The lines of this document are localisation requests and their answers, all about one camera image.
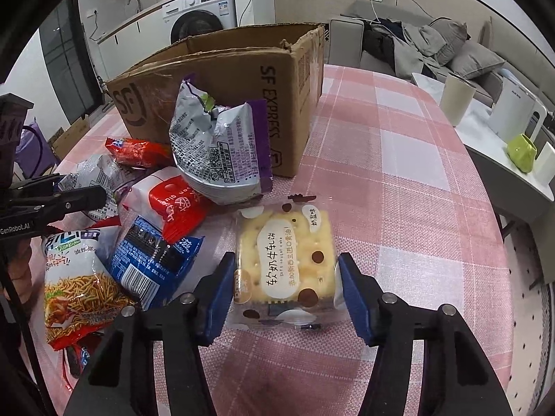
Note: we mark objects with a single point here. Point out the red white snack packet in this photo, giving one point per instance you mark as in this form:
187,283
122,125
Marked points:
169,201

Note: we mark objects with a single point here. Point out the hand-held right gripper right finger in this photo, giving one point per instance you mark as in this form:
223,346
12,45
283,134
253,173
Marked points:
355,299

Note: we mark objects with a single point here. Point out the person's left hand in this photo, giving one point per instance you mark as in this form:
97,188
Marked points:
21,273

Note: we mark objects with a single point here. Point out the grey sofa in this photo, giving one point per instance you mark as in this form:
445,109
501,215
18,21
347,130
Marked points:
347,39

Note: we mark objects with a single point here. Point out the brown cardboard box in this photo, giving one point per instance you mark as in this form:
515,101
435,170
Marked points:
243,73

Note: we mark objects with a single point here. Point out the purple silver snack bag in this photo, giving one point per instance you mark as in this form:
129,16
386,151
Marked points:
217,147

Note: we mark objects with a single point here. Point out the white washing machine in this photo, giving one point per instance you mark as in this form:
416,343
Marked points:
199,13

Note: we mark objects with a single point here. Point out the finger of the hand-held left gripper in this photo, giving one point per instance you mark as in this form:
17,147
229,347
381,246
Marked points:
78,201
41,184

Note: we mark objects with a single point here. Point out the white holder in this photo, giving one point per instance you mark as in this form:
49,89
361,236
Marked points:
546,158

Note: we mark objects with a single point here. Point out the dark glass door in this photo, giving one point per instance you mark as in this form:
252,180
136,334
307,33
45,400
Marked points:
73,60

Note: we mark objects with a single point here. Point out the small cardboard box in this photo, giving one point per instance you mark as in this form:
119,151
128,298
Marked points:
71,136

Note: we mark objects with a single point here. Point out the red cookie packet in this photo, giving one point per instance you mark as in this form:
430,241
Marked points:
138,151

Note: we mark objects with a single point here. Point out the metal faucet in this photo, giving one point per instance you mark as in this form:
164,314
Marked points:
134,5

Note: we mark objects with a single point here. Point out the pink plaid tablecloth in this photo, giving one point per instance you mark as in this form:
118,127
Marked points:
412,190

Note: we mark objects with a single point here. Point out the blue cookie packet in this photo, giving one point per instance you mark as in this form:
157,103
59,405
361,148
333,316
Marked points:
147,264

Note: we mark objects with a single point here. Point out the small red snack packet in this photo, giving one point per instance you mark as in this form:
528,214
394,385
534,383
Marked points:
80,357

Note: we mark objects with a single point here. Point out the grey pillow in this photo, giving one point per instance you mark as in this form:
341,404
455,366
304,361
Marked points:
451,39
477,60

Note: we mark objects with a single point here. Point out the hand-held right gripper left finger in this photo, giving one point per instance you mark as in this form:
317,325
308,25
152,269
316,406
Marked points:
217,299

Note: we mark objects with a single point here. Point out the green cup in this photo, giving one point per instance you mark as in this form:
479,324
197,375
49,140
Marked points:
522,156

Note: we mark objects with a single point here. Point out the silver white snack bag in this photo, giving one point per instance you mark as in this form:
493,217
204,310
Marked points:
97,173

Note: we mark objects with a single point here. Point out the beige tumbler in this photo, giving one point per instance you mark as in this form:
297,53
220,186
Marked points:
456,99

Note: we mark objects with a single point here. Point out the pile of dark clothes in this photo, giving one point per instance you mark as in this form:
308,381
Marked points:
390,43

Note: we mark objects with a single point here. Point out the white base cabinet counter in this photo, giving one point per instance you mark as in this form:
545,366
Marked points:
130,34

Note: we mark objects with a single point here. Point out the white marble coffee table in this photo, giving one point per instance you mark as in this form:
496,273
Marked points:
481,138

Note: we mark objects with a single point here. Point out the clear cracker cake packet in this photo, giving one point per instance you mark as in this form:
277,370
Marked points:
282,268

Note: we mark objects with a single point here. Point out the orange noodle snack bag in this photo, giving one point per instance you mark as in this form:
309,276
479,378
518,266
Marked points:
82,290

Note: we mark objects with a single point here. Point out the white electric kettle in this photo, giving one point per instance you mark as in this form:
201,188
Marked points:
511,112

